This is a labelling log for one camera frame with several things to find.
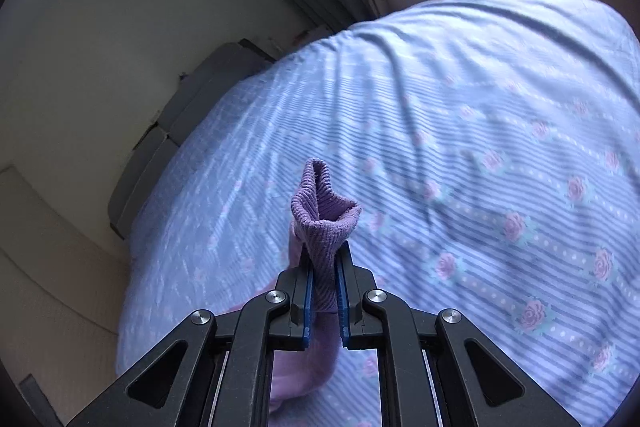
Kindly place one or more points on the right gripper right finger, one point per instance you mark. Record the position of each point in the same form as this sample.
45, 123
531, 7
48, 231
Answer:
352, 283

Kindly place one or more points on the purple sweatshirt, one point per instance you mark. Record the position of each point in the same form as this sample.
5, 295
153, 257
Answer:
321, 223

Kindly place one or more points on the cream wardrobe doors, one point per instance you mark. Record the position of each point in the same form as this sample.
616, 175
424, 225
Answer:
61, 297

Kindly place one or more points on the blue floral bed sheet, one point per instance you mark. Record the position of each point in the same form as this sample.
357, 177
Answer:
493, 149

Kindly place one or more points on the grey padded headboard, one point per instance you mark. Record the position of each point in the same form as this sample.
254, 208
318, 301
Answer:
196, 95

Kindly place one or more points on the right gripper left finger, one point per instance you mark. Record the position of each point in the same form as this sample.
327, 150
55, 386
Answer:
292, 328

